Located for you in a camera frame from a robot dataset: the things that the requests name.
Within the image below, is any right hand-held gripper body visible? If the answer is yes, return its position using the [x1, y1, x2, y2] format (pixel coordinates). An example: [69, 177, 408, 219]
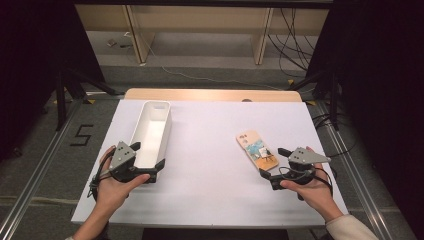
[269, 146, 332, 191]

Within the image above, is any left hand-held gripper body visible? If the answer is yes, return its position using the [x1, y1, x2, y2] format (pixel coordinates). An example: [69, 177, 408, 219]
[109, 141, 158, 184]

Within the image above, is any white plastic storage box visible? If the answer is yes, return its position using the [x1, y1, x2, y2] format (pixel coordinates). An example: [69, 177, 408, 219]
[128, 100, 173, 184]

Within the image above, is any person's left hand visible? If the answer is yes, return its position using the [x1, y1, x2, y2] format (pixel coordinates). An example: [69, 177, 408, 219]
[95, 145, 151, 214]

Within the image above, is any person's right hand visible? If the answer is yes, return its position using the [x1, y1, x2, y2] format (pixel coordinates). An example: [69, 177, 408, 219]
[280, 163, 344, 223]

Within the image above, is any black metal stand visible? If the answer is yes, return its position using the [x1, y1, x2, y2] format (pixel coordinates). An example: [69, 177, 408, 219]
[53, 68, 126, 132]
[288, 69, 341, 131]

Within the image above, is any light wooden table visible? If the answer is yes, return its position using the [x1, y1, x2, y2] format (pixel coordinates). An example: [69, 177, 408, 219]
[123, 87, 303, 103]

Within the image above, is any black curtain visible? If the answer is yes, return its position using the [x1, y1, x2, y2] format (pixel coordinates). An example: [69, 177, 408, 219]
[305, 0, 424, 234]
[0, 0, 107, 161]

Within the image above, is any beige wooden desk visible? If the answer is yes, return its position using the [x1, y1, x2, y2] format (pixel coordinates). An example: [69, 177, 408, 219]
[74, 3, 331, 66]

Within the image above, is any black floor cable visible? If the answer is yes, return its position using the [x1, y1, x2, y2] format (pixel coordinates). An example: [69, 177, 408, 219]
[313, 111, 359, 159]

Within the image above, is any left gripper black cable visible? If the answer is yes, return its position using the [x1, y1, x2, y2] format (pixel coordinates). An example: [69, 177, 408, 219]
[87, 151, 116, 201]

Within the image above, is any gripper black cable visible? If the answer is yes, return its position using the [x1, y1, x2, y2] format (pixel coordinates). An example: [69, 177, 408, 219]
[277, 165, 335, 198]
[87, 151, 116, 201]

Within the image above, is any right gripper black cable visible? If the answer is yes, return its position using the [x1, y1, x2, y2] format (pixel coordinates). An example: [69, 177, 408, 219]
[277, 165, 335, 198]

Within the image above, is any white floor cable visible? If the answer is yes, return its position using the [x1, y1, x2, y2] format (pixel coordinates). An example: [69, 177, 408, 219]
[124, 31, 284, 92]

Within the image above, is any bundle of black cables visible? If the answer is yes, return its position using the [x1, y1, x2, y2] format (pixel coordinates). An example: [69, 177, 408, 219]
[266, 8, 318, 79]

